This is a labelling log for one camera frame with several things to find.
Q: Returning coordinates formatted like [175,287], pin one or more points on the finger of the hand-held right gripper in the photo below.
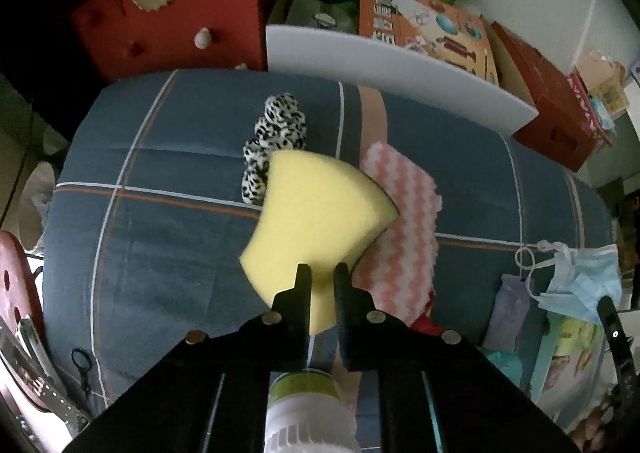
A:
[612,333]

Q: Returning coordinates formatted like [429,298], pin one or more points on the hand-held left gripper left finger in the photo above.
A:
[299,303]

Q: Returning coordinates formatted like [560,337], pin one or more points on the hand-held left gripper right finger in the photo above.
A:
[346,305]

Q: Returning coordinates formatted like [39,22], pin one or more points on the blue face mask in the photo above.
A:
[585,283]

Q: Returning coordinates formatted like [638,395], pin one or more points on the yellow sponge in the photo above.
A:
[320,213]

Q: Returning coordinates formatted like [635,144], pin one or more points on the red cloth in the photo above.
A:
[430,325]

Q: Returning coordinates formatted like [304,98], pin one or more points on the pink white wavy cloth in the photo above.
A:
[405,233]

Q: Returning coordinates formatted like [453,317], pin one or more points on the lavender grey packet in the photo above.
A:
[510,308]

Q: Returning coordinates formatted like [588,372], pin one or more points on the white capped green bottle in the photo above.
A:
[307,413]

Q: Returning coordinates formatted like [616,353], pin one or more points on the blue plaid bedsheet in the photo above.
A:
[175,233]

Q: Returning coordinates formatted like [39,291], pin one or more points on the black white spotted plush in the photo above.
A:
[275,143]

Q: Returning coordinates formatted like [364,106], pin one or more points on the red cardboard box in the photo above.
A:
[550,98]

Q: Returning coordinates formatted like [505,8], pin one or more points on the white foam board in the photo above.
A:
[400,68]

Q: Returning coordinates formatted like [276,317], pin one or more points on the colourful printed packet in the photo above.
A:
[602,83]

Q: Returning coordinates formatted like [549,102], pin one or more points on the silver metal object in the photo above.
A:
[35,378]

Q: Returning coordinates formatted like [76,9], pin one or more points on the red stool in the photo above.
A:
[15,273]

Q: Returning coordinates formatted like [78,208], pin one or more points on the orange printed box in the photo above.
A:
[425,30]

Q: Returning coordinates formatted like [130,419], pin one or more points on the red felt bag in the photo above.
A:
[175,8]

